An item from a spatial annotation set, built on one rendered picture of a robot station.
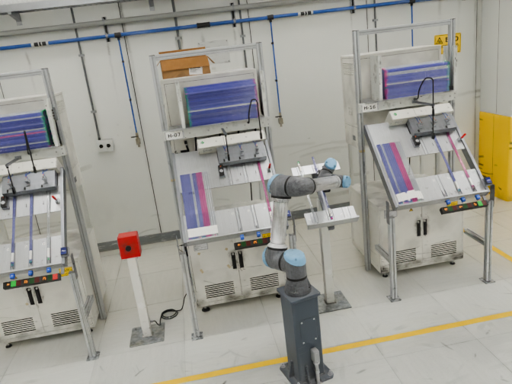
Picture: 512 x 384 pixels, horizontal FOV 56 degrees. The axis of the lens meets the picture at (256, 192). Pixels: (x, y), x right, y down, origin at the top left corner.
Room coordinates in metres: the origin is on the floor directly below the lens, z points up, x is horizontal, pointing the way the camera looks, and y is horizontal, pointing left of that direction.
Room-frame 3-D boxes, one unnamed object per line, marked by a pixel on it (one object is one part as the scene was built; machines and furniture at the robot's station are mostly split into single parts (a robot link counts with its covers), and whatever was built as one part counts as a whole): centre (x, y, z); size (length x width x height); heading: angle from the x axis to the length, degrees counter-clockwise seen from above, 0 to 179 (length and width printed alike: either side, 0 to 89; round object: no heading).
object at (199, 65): (3.75, 0.31, 1.82); 0.68 x 0.30 x 0.20; 97
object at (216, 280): (3.58, 0.24, 0.31); 0.70 x 0.65 x 0.62; 97
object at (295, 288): (2.41, -0.17, 0.60); 0.15 x 0.15 x 0.10
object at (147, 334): (3.03, 0.89, 0.39); 0.24 x 0.24 x 0.78; 7
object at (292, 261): (2.42, -0.16, 0.72); 0.13 x 0.12 x 0.14; 45
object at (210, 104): (3.47, 0.16, 1.52); 0.51 x 0.13 x 0.27; 97
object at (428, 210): (3.58, -1.24, 0.65); 1.01 x 0.73 x 1.29; 7
